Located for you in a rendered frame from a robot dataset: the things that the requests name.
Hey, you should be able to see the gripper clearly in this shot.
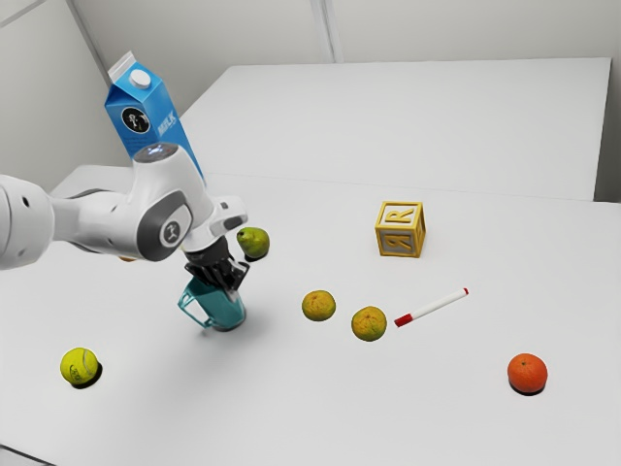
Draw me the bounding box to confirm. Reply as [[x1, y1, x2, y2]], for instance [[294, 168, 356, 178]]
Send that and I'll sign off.
[[183, 237, 252, 303]]

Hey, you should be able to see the teal faceted mug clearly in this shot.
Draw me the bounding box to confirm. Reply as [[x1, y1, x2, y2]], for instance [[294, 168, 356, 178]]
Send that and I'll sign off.
[[177, 276, 246, 332]]

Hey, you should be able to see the green pear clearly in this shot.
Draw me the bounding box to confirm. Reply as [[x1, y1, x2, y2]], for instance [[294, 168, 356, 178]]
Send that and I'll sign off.
[[236, 226, 271, 259]]

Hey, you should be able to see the yellow-green mottled citrus fruit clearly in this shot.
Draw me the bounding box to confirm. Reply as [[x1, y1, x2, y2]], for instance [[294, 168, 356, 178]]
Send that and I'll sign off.
[[301, 289, 337, 322], [350, 305, 388, 343]]

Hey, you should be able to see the yellow tennis ball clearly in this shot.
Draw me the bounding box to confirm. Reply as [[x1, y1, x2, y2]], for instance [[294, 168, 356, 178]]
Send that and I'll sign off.
[[59, 347, 100, 386]]

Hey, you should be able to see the yellow letter block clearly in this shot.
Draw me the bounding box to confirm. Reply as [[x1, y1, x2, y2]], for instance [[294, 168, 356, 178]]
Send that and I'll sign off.
[[374, 200, 427, 259]]

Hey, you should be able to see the red and white marker pen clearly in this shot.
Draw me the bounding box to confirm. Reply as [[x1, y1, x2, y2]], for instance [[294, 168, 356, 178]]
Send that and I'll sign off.
[[393, 286, 471, 328]]

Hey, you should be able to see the blue milk carton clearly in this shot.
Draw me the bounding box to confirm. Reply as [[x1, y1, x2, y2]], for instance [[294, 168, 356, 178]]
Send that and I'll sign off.
[[104, 50, 207, 188]]

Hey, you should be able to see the orange fruit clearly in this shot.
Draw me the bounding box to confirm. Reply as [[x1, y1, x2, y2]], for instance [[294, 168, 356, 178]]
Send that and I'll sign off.
[[507, 352, 549, 395]]

